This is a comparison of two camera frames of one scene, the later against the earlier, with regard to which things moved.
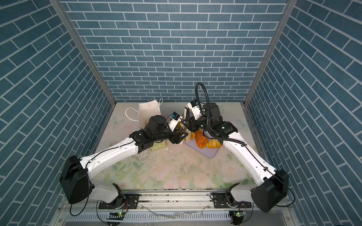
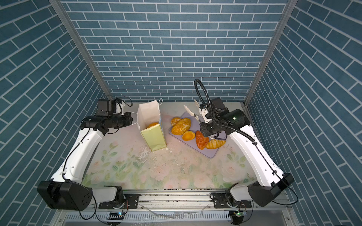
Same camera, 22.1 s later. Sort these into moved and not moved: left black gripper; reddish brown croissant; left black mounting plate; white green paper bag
Moved: left black gripper
Not moved: reddish brown croissant; white green paper bag; left black mounting plate
